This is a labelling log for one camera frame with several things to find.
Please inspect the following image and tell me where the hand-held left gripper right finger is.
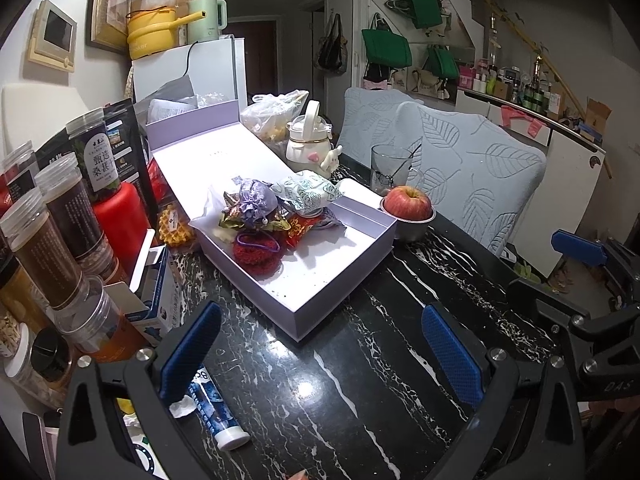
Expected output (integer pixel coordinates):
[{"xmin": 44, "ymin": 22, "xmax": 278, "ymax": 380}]
[{"xmin": 421, "ymin": 304, "xmax": 583, "ymax": 480}]

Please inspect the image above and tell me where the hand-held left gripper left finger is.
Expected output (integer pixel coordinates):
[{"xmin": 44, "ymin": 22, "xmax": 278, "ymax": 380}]
[{"xmin": 56, "ymin": 301, "xmax": 224, "ymax": 480}]

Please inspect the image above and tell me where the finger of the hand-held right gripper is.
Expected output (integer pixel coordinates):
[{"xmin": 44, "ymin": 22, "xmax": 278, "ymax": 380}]
[
  {"xmin": 507, "ymin": 276, "xmax": 594, "ymax": 347},
  {"xmin": 551, "ymin": 229, "xmax": 640, "ymax": 306}
]

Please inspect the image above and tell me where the red knitted pouch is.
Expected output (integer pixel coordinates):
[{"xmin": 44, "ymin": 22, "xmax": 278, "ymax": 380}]
[{"xmin": 232, "ymin": 230, "xmax": 282, "ymax": 276}]

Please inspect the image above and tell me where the brown gold snack packet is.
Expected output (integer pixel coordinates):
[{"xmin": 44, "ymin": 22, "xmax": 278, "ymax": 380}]
[{"xmin": 217, "ymin": 205, "xmax": 291, "ymax": 233}]

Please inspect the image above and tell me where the lavender gift box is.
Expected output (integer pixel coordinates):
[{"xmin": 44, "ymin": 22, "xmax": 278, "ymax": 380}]
[{"xmin": 145, "ymin": 99, "xmax": 398, "ymax": 345}]

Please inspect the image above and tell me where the red gold snack packet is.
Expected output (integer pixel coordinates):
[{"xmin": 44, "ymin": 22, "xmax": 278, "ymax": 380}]
[{"xmin": 285, "ymin": 212, "xmax": 326, "ymax": 248}]

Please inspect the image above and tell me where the lavender drawstring pouch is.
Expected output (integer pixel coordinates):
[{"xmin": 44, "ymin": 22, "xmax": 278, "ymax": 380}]
[{"xmin": 222, "ymin": 175, "xmax": 281, "ymax": 226}]

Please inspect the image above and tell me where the purple white snack packet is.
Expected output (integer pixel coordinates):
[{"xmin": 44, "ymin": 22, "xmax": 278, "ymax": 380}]
[{"xmin": 315, "ymin": 207, "xmax": 346, "ymax": 231}]

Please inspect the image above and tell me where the white green-printed packet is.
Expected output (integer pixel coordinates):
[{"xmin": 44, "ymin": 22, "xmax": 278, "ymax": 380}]
[{"xmin": 270, "ymin": 170, "xmax": 346, "ymax": 216}]

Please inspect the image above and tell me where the blue white carton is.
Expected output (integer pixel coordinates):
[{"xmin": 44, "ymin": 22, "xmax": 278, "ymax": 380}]
[{"xmin": 122, "ymin": 230, "xmax": 183, "ymax": 346}]

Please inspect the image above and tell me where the blue white tube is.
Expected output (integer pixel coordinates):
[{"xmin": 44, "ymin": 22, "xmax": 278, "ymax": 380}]
[{"xmin": 170, "ymin": 365, "xmax": 251, "ymax": 451}]

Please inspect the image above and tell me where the white cabinet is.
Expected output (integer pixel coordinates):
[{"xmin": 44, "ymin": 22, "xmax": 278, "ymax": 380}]
[{"xmin": 455, "ymin": 87, "xmax": 608, "ymax": 278}]

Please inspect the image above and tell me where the yellow waffle snack pack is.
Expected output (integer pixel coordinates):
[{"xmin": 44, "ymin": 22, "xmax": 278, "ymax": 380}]
[{"xmin": 157, "ymin": 205, "xmax": 196, "ymax": 248}]

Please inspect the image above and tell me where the metal bowl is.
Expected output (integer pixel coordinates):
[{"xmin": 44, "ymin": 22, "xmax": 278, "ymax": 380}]
[{"xmin": 379, "ymin": 197, "xmax": 437, "ymax": 243}]

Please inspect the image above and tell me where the chair with leaf-pattern cover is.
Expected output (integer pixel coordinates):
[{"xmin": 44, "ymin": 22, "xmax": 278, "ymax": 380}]
[
  {"xmin": 337, "ymin": 86, "xmax": 426, "ymax": 171},
  {"xmin": 392, "ymin": 101, "xmax": 548, "ymax": 256}
]

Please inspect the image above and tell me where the open cardboard box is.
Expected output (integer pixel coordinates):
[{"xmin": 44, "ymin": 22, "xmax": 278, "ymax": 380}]
[{"xmin": 582, "ymin": 98, "xmax": 613, "ymax": 136}]

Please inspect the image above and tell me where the red bottle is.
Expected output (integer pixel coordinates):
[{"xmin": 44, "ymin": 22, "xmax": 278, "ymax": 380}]
[{"xmin": 92, "ymin": 182, "xmax": 153, "ymax": 281}]

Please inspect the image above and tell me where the pink cloth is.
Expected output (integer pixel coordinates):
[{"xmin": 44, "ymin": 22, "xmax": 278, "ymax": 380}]
[{"xmin": 500, "ymin": 105, "xmax": 543, "ymax": 138}]

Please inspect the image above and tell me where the red apple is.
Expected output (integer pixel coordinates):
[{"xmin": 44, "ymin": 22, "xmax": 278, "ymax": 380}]
[{"xmin": 382, "ymin": 185, "xmax": 433, "ymax": 221}]

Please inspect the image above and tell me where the row of counter bottles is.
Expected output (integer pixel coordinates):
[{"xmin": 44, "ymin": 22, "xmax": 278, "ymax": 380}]
[{"xmin": 457, "ymin": 52, "xmax": 566, "ymax": 116}]

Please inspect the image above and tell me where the row of clear plastic jars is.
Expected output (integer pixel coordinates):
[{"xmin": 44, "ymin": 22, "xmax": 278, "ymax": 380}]
[{"xmin": 0, "ymin": 107, "xmax": 151, "ymax": 408}]

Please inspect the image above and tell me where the glass mug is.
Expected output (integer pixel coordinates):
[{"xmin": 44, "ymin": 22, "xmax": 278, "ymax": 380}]
[{"xmin": 370, "ymin": 144, "xmax": 423, "ymax": 196}]

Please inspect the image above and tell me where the bamboo pole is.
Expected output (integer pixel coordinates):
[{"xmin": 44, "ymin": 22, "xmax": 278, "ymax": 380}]
[{"xmin": 480, "ymin": 0, "xmax": 613, "ymax": 178}]

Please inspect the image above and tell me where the black printed pouch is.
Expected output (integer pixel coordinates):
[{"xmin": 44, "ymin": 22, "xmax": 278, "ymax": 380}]
[{"xmin": 102, "ymin": 97, "xmax": 158, "ymax": 211}]

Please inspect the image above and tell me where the white plush rabbit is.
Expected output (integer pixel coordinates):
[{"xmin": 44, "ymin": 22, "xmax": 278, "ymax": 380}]
[{"xmin": 317, "ymin": 145, "xmax": 346, "ymax": 178}]

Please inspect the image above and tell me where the white teapot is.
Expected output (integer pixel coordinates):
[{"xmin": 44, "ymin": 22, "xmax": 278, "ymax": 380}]
[{"xmin": 285, "ymin": 100, "xmax": 333, "ymax": 173}]

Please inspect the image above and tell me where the green tote bag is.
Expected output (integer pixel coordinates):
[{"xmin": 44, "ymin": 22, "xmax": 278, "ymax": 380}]
[
  {"xmin": 425, "ymin": 45, "xmax": 460, "ymax": 80},
  {"xmin": 402, "ymin": 0, "xmax": 443, "ymax": 28},
  {"xmin": 361, "ymin": 27, "xmax": 413, "ymax": 68}
]

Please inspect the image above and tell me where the clear plastic bag with food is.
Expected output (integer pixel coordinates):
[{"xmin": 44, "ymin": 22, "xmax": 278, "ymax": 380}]
[{"xmin": 240, "ymin": 90, "xmax": 310, "ymax": 143}]

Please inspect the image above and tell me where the grey plastic mailer bag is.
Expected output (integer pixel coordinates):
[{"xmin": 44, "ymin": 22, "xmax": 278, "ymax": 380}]
[{"xmin": 145, "ymin": 76, "xmax": 198, "ymax": 121}]

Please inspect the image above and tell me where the white fridge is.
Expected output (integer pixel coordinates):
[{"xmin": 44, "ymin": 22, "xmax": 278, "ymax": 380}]
[{"xmin": 131, "ymin": 35, "xmax": 248, "ymax": 121}]

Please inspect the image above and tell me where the brown door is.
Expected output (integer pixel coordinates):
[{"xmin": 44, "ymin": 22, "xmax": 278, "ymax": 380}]
[{"xmin": 227, "ymin": 17, "xmax": 278, "ymax": 96}]

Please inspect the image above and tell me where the black hanging bag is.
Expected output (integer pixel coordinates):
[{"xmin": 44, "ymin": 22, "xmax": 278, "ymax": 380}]
[{"xmin": 315, "ymin": 12, "xmax": 348, "ymax": 76}]

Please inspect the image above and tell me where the yellow pot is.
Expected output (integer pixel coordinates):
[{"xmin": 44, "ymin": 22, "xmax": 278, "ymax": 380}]
[{"xmin": 125, "ymin": 5, "xmax": 208, "ymax": 60}]

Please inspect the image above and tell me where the green kettle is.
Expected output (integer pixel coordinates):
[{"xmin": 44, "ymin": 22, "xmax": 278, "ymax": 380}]
[{"xmin": 187, "ymin": 0, "xmax": 228, "ymax": 43}]

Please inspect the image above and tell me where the framed picture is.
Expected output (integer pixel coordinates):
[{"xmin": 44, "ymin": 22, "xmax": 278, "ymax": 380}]
[{"xmin": 90, "ymin": 0, "xmax": 136, "ymax": 53}]

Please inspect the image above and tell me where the wall intercom panel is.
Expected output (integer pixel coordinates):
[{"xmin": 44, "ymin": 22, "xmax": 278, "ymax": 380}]
[{"xmin": 27, "ymin": 0, "xmax": 78, "ymax": 72}]

